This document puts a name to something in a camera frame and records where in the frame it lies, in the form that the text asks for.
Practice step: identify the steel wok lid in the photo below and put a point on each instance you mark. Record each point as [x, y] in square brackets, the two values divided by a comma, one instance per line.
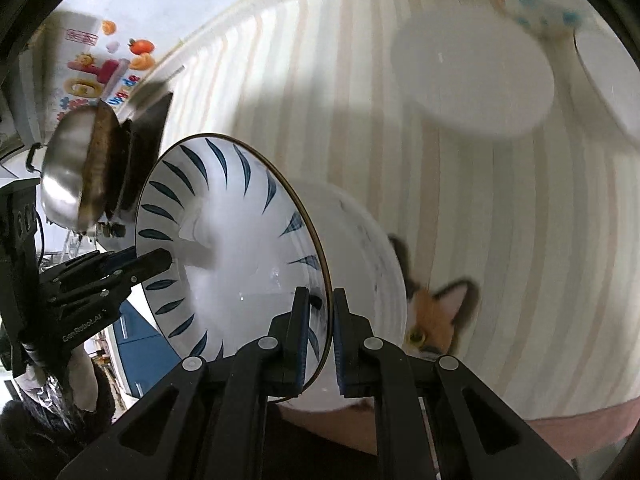
[65, 160]

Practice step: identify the colourful wall sticker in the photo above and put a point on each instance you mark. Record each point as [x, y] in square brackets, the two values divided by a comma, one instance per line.
[85, 67]

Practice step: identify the white plate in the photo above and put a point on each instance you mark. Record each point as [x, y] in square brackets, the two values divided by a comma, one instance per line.
[610, 80]
[475, 75]

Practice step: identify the black glass gas stove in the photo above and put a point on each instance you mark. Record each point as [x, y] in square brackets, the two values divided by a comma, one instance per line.
[150, 130]

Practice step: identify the white bowl blue print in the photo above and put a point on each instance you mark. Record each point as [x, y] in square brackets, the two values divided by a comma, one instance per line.
[530, 0]

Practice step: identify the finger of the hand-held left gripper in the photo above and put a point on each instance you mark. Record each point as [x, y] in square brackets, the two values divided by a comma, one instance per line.
[152, 264]
[117, 258]

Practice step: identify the person's left hand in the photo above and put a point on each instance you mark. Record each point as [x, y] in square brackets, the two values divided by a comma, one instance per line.
[82, 380]

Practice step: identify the steel wok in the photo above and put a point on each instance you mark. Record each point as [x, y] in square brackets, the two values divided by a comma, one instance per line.
[100, 160]

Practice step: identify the blue kitchen cabinet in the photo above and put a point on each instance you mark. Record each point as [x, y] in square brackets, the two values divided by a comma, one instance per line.
[137, 340]

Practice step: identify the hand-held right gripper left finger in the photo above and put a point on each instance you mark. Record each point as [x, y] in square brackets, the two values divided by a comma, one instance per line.
[303, 355]

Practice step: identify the striped mat with cat print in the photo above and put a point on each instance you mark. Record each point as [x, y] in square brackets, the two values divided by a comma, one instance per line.
[350, 125]

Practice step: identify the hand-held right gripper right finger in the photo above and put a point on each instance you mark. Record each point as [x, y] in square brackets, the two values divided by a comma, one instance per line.
[340, 360]

